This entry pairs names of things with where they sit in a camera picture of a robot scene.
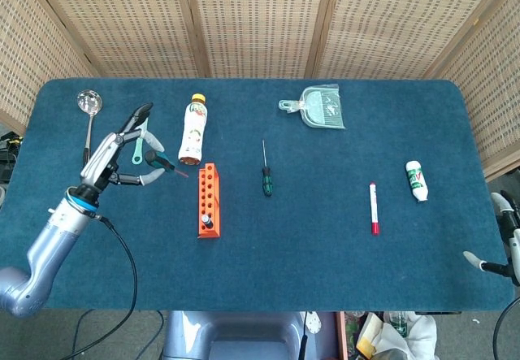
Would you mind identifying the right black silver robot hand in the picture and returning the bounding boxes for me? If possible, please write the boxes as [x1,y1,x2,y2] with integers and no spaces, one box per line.
[462,191,520,288]

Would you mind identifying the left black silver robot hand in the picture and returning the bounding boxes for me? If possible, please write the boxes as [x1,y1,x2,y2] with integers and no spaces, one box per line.
[80,102,166,191]

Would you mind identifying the teal black handled screwdriver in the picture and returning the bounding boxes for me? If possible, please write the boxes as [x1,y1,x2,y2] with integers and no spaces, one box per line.
[145,150,190,179]

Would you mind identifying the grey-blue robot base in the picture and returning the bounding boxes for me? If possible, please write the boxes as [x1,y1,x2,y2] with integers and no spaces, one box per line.
[162,310,340,360]

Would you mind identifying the mint green cleaning brush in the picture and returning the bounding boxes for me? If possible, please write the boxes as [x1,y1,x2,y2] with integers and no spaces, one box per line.
[131,118,150,165]

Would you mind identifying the steel ladle black grip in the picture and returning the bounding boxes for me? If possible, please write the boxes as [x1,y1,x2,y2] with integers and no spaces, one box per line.
[76,89,104,168]

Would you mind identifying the white drink bottle yellow cap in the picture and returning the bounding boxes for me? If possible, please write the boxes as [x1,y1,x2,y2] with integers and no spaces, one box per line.
[177,93,211,167]

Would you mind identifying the small white green bottle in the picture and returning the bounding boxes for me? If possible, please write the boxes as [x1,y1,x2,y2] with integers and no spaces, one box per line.
[405,160,430,203]

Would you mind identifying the white plastic bag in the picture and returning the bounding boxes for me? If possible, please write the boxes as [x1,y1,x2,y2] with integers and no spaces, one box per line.
[371,310,438,360]

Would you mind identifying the orange tool holder block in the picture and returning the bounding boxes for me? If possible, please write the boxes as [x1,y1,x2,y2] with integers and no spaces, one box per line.
[197,163,223,240]

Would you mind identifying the white marker red cap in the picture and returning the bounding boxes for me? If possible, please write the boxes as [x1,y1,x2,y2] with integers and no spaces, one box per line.
[368,181,382,236]

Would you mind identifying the green black striped screwdriver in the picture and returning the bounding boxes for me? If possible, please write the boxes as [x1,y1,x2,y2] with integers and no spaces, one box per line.
[261,139,275,197]

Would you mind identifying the yellow white carton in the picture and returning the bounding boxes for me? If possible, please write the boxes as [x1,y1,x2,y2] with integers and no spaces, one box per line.
[356,313,385,358]

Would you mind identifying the blue carpet table cover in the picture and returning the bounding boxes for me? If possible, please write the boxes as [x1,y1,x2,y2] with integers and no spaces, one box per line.
[0,77,515,312]

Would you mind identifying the woven bamboo folding screen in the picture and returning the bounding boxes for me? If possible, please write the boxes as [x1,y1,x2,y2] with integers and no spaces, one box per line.
[0,0,520,182]

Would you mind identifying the white perforated plate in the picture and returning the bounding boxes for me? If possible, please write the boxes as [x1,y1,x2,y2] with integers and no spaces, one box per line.
[306,310,323,337]

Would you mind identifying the mint dustpan in plastic wrap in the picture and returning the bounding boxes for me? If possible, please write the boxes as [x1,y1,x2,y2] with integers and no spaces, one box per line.
[278,84,348,130]

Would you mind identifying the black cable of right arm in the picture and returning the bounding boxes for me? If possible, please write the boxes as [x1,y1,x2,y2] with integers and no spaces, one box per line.
[492,309,520,360]

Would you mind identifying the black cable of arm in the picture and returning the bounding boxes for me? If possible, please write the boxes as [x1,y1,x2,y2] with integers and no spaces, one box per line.
[492,309,520,360]
[60,213,139,360]

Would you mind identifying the black equipment with cables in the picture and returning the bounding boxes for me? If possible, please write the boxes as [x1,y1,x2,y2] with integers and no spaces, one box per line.
[0,130,24,184]

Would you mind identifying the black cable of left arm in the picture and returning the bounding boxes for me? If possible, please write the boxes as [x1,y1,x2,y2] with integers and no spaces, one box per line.
[60,213,139,360]

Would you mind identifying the black cable on robot base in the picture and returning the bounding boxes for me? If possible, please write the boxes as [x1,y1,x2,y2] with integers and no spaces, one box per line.
[299,310,309,360]

